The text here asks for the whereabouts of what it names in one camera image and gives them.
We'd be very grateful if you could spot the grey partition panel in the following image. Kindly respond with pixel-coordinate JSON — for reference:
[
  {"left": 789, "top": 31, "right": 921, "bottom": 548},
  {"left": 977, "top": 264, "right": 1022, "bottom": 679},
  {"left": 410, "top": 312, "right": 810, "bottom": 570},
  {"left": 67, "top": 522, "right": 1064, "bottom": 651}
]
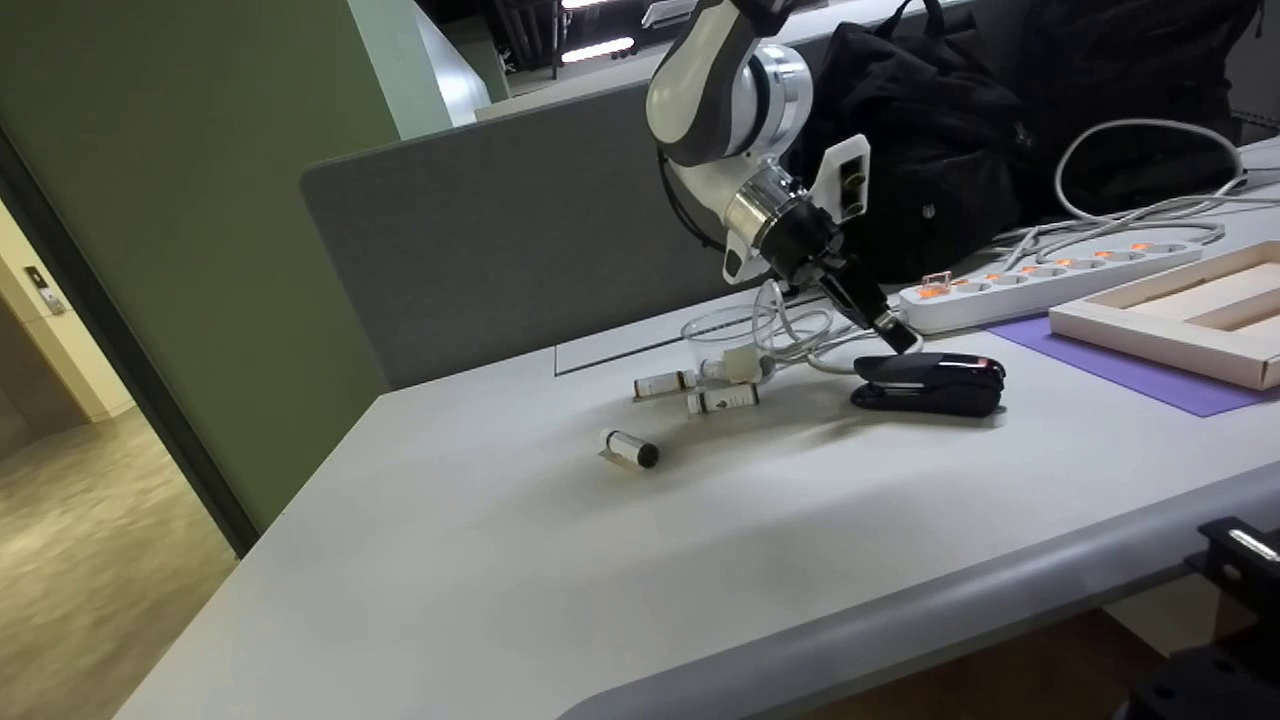
[{"left": 299, "top": 74, "right": 753, "bottom": 393}]

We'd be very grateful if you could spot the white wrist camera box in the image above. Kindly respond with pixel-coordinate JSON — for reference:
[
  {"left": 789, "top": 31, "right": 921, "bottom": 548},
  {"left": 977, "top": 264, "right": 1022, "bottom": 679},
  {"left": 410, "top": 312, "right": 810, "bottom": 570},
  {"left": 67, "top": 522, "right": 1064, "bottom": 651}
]
[{"left": 810, "top": 127, "right": 880, "bottom": 222}]

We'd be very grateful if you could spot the black fabric chair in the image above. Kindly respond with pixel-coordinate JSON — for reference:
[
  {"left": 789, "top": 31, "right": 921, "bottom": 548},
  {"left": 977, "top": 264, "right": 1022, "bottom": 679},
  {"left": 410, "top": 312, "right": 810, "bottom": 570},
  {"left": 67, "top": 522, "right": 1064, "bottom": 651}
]
[{"left": 977, "top": 0, "right": 1270, "bottom": 219}]

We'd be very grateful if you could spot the light wooden tray frame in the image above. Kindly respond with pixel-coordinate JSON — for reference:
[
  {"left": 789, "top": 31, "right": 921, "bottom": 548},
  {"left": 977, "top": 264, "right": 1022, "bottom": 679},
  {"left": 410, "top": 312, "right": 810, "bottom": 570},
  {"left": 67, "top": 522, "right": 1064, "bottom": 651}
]
[{"left": 1046, "top": 237, "right": 1280, "bottom": 395}]

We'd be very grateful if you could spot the black camera clamp mount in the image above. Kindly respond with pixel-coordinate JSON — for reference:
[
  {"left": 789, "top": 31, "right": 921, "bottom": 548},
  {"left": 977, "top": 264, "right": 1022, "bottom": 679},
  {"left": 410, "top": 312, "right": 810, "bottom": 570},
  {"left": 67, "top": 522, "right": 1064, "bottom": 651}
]
[{"left": 1118, "top": 510, "right": 1280, "bottom": 720}]

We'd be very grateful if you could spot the purple paper sheet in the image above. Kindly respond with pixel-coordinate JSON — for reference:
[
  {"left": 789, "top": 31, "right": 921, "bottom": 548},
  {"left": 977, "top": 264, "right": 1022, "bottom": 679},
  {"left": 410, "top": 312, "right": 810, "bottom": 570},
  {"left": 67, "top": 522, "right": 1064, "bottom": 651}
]
[{"left": 989, "top": 312, "right": 1280, "bottom": 425}]

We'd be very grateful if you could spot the white power strip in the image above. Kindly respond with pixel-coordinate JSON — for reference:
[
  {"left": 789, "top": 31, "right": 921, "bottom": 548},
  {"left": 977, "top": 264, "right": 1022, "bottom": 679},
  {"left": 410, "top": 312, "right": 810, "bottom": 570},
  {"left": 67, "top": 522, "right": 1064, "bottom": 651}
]
[{"left": 888, "top": 237, "right": 1212, "bottom": 340}]

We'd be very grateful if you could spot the small white cylinder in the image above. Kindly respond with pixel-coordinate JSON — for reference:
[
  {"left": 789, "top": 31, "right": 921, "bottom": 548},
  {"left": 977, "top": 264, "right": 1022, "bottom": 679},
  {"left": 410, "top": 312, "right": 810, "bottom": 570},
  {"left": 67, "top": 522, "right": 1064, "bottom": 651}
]
[
  {"left": 686, "top": 381, "right": 767, "bottom": 421},
  {"left": 627, "top": 368, "right": 700, "bottom": 405}
]

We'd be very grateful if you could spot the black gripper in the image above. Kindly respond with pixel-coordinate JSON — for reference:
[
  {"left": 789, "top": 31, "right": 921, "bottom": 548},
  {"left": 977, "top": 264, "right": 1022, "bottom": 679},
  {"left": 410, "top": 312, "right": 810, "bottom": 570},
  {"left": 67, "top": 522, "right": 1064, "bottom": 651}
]
[{"left": 756, "top": 196, "right": 925, "bottom": 360}]

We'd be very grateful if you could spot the white cable bundle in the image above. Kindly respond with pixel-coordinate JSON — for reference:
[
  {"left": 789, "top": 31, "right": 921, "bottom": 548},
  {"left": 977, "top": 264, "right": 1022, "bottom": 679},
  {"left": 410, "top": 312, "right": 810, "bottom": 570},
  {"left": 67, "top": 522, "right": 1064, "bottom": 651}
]
[{"left": 678, "top": 277, "right": 871, "bottom": 387}]

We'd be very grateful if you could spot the black stapler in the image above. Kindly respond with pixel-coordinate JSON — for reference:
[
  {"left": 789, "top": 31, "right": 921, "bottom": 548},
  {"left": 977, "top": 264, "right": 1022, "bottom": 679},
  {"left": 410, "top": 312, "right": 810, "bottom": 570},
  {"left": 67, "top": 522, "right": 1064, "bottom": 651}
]
[{"left": 849, "top": 346, "right": 1011, "bottom": 425}]

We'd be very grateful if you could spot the white cylinder with black cap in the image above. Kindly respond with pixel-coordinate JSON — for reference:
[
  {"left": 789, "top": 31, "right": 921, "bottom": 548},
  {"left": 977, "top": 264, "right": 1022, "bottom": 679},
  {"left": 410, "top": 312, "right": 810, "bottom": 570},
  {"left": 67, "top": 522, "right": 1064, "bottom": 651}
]
[{"left": 597, "top": 425, "right": 663, "bottom": 476}]

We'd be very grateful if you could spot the white plug adapter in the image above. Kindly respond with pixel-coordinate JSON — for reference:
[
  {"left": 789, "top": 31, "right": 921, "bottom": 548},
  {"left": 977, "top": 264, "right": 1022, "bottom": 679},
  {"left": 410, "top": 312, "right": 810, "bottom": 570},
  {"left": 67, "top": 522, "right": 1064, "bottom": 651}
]
[{"left": 695, "top": 340, "right": 773, "bottom": 387}]

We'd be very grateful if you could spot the white looped cable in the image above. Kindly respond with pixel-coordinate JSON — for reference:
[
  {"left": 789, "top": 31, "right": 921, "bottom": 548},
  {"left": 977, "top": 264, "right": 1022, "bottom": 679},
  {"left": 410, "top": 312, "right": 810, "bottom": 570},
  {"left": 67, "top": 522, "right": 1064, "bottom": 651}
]
[{"left": 1047, "top": 112, "right": 1254, "bottom": 222}]

